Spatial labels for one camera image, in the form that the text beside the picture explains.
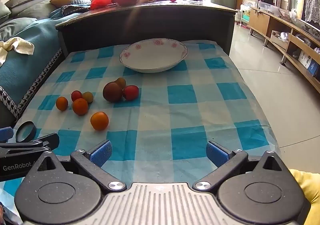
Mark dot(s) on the blue checkered tablecloth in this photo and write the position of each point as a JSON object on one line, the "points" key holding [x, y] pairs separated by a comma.
{"points": [[162, 114]]}

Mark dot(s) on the yellow cloth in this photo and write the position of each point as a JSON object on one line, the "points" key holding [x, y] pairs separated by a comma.
{"points": [[310, 190]]}

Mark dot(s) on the dark red-brown tomato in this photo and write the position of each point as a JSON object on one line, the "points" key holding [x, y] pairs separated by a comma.
{"points": [[112, 92]]}

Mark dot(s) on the red cherry tomato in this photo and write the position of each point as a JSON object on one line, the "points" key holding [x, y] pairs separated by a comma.
{"points": [[131, 92], [75, 95]]}

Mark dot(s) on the houndstooth pillow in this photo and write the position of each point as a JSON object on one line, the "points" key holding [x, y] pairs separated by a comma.
{"points": [[75, 9]]}

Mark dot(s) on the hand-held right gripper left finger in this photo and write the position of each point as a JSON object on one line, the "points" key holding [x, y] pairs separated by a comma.
{"points": [[101, 152]]}

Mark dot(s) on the clear plastic bin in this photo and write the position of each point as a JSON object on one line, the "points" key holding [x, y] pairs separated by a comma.
{"points": [[268, 7]]}

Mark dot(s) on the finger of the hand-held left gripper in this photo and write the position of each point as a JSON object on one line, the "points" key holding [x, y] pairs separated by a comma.
{"points": [[5, 134], [47, 141]]}

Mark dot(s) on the cream towel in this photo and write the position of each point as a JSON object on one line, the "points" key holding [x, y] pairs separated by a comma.
{"points": [[17, 44]]}

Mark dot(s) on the white box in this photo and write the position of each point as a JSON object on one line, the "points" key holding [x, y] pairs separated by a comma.
{"points": [[304, 58]]}

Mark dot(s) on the yellow-green cherry tomato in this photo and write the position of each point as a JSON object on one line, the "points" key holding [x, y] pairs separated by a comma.
{"points": [[88, 96]]}

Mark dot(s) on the small orange mandarin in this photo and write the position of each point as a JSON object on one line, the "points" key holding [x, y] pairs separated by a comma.
{"points": [[61, 103], [80, 107], [99, 121]]}

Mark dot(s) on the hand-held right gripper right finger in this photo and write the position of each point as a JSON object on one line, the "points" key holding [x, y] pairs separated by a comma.
{"points": [[217, 153]]}

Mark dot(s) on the white floral bowl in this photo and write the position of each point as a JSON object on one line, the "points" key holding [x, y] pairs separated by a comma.
{"points": [[152, 54]]}

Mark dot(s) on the blue box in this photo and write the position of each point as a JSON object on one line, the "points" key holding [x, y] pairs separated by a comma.
{"points": [[313, 68]]}

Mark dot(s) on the dark wooden coffee table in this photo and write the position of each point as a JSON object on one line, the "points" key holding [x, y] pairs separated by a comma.
{"points": [[150, 24]]}

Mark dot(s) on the yellow-orange cherry tomato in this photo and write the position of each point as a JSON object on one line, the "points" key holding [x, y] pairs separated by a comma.
{"points": [[121, 82]]}

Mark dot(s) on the wooden TV stand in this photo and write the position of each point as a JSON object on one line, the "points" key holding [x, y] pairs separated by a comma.
{"points": [[260, 18]]}

